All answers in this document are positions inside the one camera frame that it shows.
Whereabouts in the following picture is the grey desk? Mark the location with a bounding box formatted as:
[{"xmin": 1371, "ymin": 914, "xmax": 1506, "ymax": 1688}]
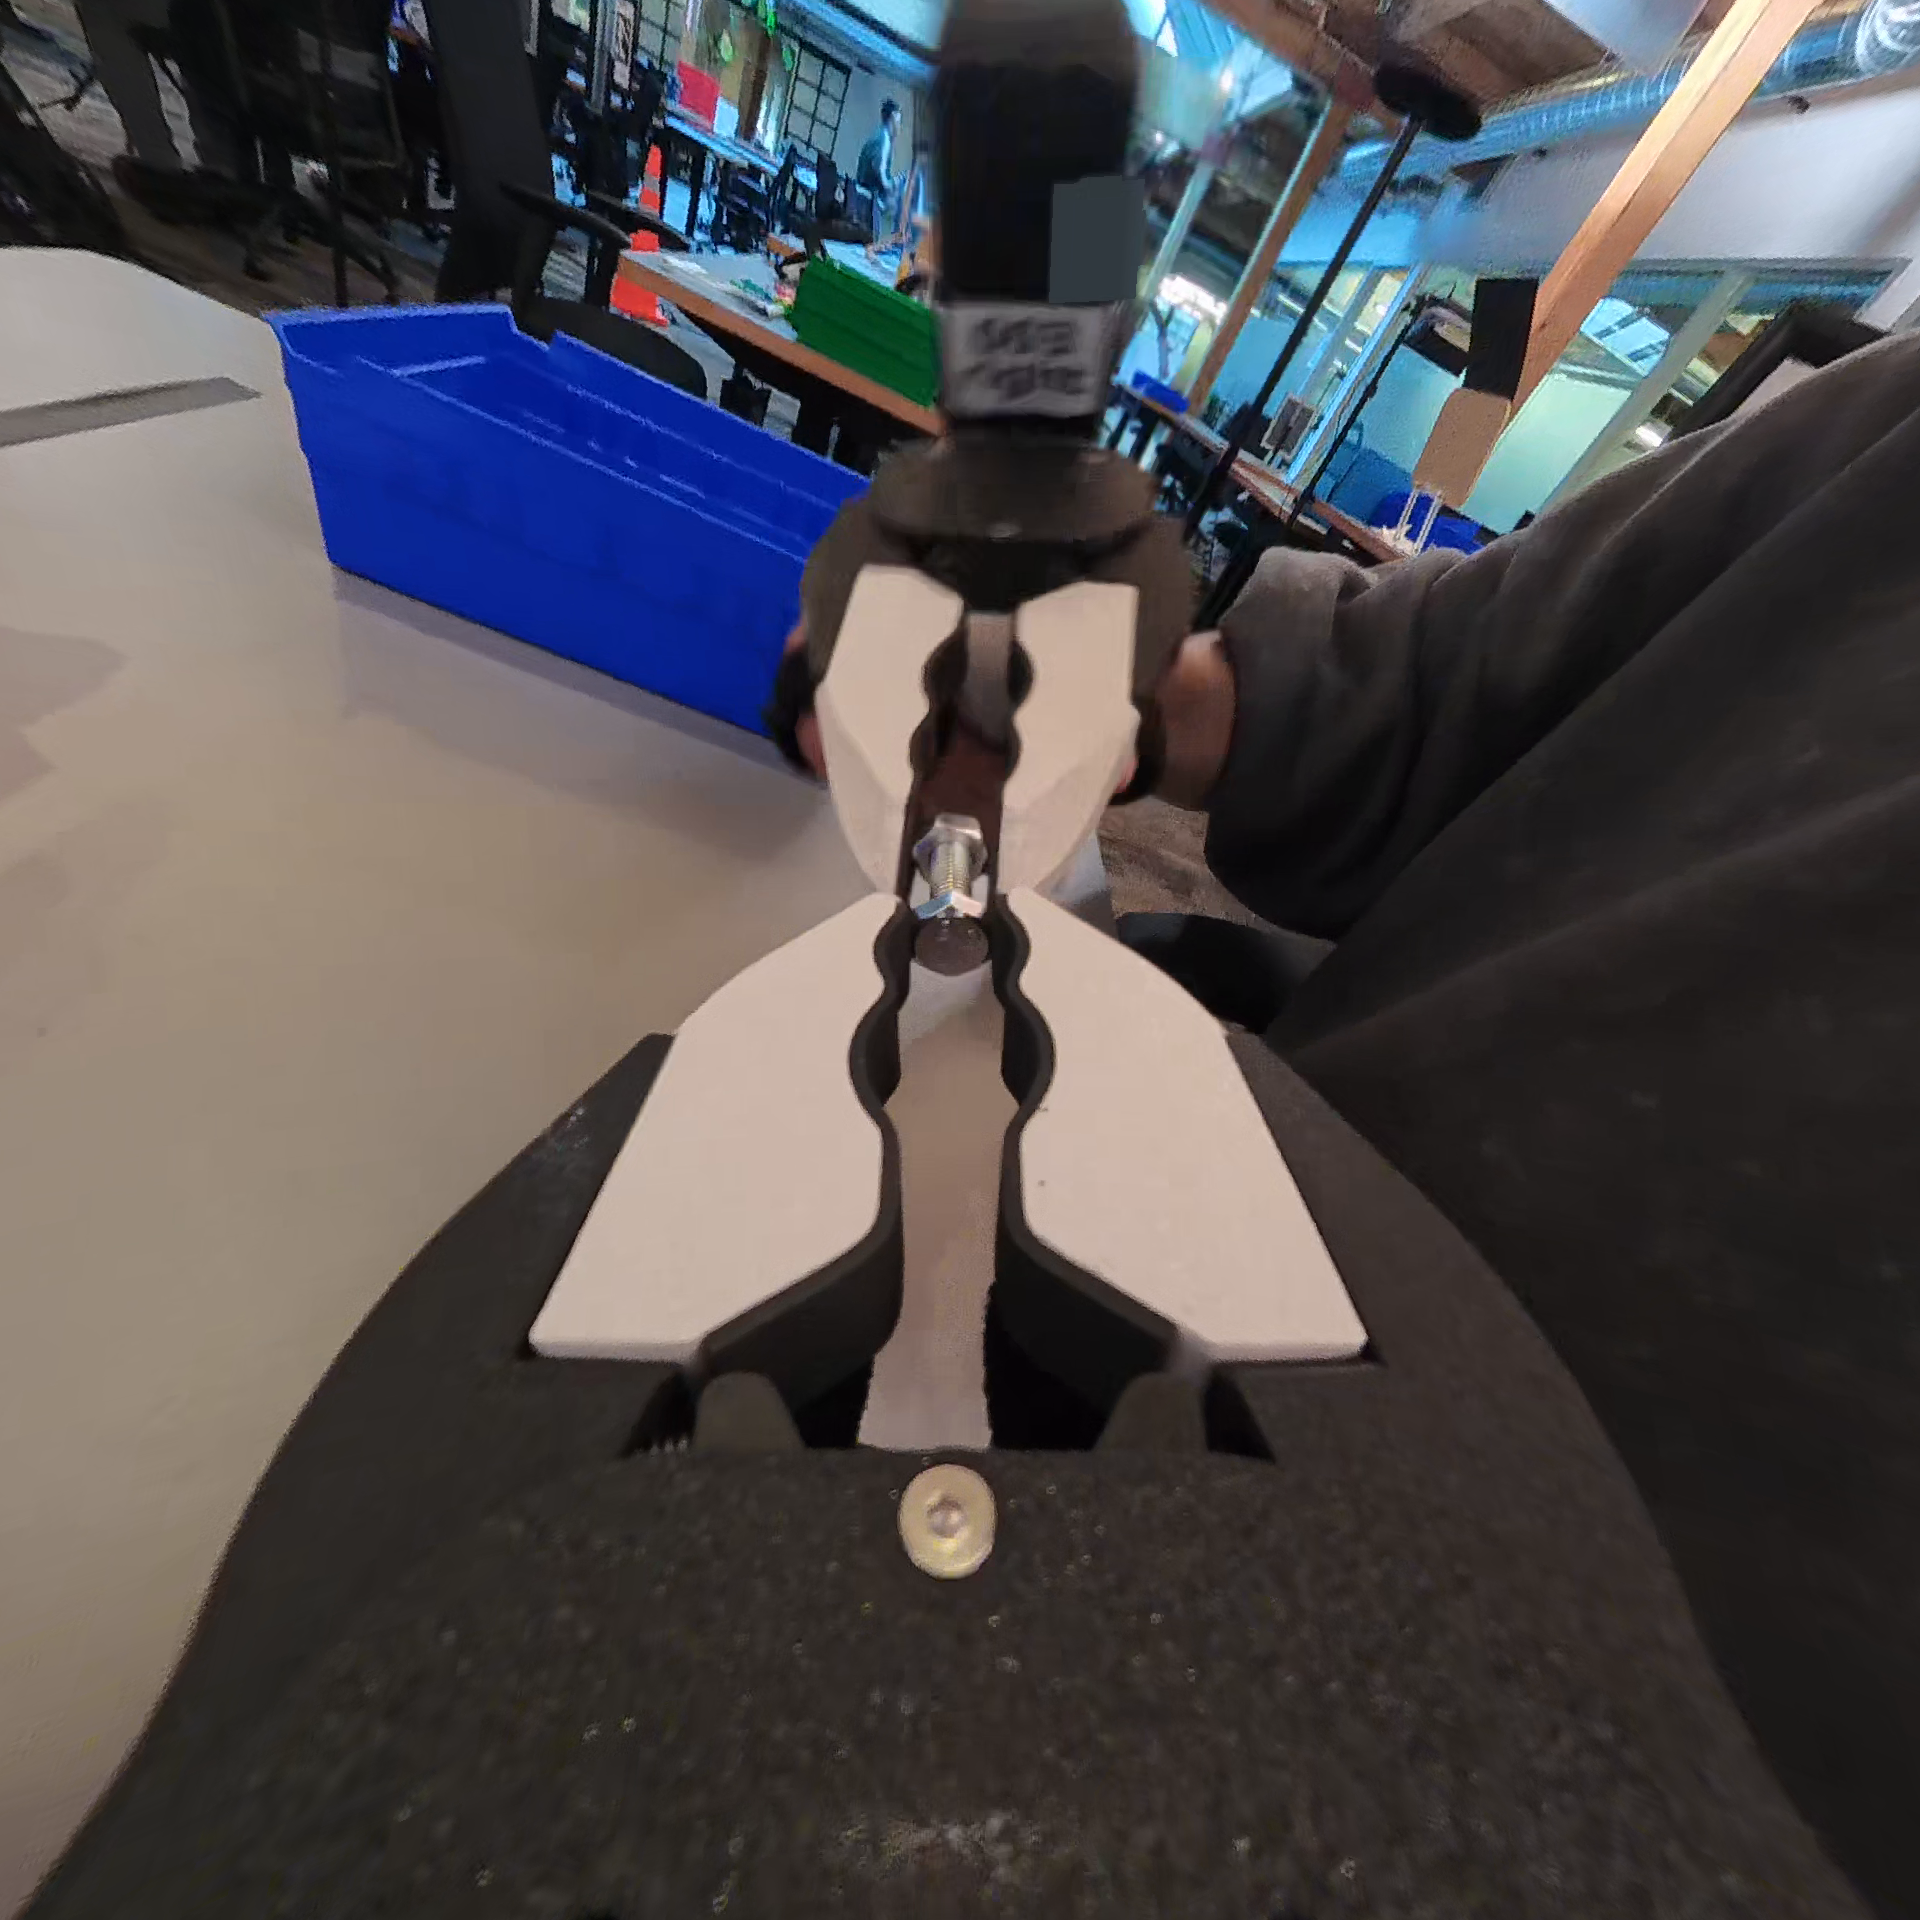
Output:
[{"xmin": 0, "ymin": 247, "xmax": 1217, "ymax": 1920}]

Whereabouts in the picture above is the silver ventilation duct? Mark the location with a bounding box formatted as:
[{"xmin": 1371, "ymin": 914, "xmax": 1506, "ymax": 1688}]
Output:
[{"xmin": 1464, "ymin": 0, "xmax": 1920, "ymax": 175}]

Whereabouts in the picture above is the wooden table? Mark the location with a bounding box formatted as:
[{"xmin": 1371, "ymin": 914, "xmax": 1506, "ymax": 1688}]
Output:
[{"xmin": 615, "ymin": 247, "xmax": 937, "ymax": 441}]

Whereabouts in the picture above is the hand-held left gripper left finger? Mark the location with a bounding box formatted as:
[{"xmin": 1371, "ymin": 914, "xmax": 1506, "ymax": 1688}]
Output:
[{"xmin": 532, "ymin": 889, "xmax": 955, "ymax": 1419}]

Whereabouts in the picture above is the large silver bolt with nut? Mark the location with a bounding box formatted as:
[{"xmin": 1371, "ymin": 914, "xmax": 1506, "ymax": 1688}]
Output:
[{"xmin": 905, "ymin": 814, "xmax": 1001, "ymax": 921}]

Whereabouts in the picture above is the black white marker board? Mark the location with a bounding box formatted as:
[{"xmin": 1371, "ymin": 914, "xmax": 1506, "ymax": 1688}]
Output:
[{"xmin": 1674, "ymin": 295, "xmax": 1897, "ymax": 459}]

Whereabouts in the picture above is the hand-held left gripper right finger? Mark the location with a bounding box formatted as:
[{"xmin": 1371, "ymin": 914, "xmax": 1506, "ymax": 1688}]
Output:
[{"xmin": 965, "ymin": 889, "xmax": 1374, "ymax": 1419}]

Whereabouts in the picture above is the blue plastic bin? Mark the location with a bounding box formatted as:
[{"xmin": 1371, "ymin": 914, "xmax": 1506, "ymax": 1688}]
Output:
[{"xmin": 270, "ymin": 300, "xmax": 877, "ymax": 741}]

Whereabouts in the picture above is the person's right forearm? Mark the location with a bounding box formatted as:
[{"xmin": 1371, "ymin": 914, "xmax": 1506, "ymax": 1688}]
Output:
[{"xmin": 1200, "ymin": 324, "xmax": 1920, "ymax": 938}]

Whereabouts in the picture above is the orange traffic cone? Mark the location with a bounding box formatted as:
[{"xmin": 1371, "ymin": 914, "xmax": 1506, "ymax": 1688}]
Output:
[{"xmin": 610, "ymin": 150, "xmax": 672, "ymax": 326}]

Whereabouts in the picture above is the black office chair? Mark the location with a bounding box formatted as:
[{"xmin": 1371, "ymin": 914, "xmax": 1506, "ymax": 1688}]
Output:
[{"xmin": 435, "ymin": 0, "xmax": 727, "ymax": 399}]

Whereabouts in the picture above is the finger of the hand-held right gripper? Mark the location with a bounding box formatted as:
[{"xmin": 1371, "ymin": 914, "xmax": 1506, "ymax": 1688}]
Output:
[
  {"xmin": 810, "ymin": 571, "xmax": 983, "ymax": 895},
  {"xmin": 989, "ymin": 576, "xmax": 1152, "ymax": 908}
]

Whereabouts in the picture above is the wooden beam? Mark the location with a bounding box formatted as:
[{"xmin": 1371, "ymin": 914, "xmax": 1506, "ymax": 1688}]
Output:
[{"xmin": 1403, "ymin": 0, "xmax": 1819, "ymax": 504}]

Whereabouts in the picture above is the green crate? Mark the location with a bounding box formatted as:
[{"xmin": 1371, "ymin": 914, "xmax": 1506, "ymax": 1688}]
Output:
[{"xmin": 785, "ymin": 257, "xmax": 941, "ymax": 410}]

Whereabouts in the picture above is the person's right hand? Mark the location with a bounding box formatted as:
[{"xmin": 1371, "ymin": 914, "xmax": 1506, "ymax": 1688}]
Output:
[{"xmin": 1134, "ymin": 624, "xmax": 1248, "ymax": 812}]

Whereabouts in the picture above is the person's dark clothing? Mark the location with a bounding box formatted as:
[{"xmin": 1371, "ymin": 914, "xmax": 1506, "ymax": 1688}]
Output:
[{"xmin": 1260, "ymin": 541, "xmax": 1920, "ymax": 1920}]

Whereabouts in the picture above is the black pole stand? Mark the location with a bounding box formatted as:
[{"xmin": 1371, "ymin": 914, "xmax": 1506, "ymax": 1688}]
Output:
[{"xmin": 1194, "ymin": 61, "xmax": 1489, "ymax": 564}]

